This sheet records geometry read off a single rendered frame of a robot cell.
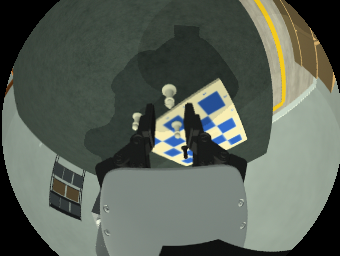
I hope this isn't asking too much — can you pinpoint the blue and cream chessboard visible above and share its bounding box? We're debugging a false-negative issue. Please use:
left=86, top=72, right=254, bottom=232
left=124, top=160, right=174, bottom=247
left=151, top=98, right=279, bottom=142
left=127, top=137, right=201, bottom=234
left=153, top=78, right=247, bottom=166

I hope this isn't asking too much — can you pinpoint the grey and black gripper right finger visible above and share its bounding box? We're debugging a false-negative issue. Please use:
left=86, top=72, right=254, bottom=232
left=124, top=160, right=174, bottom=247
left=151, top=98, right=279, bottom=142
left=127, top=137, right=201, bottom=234
left=183, top=103, right=247, bottom=183

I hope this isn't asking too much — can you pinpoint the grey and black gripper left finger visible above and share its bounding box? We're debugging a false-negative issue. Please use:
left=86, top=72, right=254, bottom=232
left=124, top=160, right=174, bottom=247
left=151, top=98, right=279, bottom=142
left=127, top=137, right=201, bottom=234
left=95, top=103, right=156, bottom=188

